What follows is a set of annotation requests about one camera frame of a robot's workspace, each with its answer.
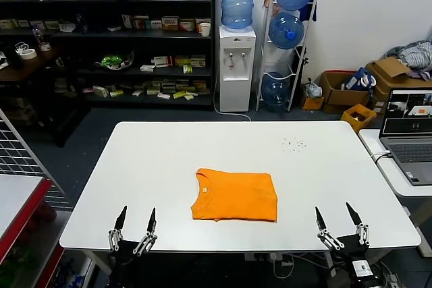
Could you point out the grey plastic bag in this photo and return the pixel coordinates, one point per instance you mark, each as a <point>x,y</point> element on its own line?
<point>312,89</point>

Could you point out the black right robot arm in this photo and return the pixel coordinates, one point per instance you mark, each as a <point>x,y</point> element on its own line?
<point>361,272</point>

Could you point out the brown wooden table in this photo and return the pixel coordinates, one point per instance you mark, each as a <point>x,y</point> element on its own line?
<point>30,65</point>

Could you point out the open cardboard box red rim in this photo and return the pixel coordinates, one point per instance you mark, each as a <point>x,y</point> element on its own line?
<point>337,99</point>

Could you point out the beige hanging cloth strip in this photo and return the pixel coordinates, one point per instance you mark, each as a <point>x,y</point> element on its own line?
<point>270,1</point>

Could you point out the orange T-shirt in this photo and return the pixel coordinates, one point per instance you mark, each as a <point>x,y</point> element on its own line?
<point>243,197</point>

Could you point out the small yellow cardboard box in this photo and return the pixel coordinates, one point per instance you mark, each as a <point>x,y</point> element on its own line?
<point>312,103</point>

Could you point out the yellow plastic bin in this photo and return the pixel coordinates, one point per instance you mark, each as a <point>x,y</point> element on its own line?
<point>347,119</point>

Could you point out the pile of striped clothes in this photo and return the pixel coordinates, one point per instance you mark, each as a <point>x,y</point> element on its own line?
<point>415,53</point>

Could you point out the large brown cardboard box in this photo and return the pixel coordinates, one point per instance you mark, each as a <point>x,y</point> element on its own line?
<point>388,68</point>

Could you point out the upright blue water jug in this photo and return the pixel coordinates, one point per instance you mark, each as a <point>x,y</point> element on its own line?
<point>236,4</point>

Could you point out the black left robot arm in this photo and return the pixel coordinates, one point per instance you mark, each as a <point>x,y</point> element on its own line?
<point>123,274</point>

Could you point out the green snack bag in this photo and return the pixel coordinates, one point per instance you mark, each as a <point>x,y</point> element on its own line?
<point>113,61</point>

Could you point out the blue and white bag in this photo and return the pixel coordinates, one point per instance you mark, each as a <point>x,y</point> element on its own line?
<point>354,80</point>

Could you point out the white paper cup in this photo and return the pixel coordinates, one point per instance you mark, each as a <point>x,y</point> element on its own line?
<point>204,30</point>

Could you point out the red white medicine box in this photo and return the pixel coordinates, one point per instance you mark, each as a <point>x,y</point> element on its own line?
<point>161,61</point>

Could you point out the white tape roll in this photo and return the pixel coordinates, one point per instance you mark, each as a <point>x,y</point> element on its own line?
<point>28,54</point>

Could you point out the white water dispenser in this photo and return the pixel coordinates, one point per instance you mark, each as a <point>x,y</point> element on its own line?
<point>236,82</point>

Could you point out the black metal stand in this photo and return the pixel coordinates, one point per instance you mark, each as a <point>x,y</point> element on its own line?
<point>303,62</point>

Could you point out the white side table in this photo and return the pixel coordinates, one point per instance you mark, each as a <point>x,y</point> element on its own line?
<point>388,180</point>

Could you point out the grey laptop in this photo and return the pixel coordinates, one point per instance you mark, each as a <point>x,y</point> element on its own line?
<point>405,153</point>

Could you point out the white flat medicine box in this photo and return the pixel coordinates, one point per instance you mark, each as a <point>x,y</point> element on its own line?
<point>147,68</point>

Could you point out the red framed cart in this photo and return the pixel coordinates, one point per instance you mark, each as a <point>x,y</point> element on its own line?
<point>30,207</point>

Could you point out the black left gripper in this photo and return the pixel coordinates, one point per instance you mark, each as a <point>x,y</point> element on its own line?
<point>126,251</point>

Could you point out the dark blue hanging cloth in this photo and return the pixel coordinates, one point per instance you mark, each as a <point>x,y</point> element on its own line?
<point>305,13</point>

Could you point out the clear plastic water bottle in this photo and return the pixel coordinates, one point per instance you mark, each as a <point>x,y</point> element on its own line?
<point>42,43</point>

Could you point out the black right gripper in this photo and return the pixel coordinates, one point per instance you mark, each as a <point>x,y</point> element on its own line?
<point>349,247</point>

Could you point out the small dark bottle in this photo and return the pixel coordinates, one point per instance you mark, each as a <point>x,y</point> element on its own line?
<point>81,25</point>

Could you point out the black shelving unit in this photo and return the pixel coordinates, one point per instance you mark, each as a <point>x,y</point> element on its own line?
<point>101,35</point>

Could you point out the black cylindrical container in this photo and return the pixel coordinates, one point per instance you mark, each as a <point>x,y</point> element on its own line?
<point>14,57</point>

